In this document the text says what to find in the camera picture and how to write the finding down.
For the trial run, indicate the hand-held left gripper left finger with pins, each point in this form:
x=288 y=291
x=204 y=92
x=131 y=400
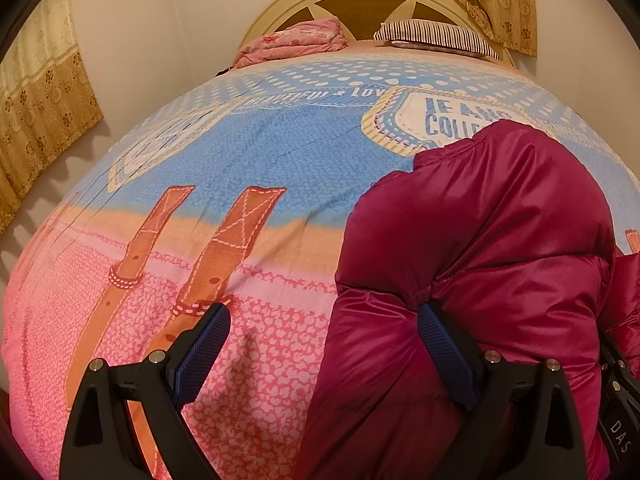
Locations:
x=202 y=352

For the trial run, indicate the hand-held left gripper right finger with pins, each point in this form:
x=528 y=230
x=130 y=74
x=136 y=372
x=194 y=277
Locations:
x=445 y=350

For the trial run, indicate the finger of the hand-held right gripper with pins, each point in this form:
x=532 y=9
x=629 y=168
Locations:
x=616 y=365

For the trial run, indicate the magenta puffer jacket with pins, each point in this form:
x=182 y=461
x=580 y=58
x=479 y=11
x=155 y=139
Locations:
x=475 y=220

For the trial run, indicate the pink and blue printed blanket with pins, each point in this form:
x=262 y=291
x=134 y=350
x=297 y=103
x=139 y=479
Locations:
x=275 y=160

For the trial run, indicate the beige floral curtain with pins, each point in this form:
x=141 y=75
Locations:
x=500 y=5
x=40 y=90

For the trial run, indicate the striped pillow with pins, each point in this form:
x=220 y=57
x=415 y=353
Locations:
x=430 y=32

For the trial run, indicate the folded pink floral quilt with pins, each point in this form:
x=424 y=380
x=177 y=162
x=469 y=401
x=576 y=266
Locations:
x=290 y=42

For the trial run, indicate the cream wooden headboard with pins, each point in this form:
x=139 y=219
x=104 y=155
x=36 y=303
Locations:
x=280 y=15

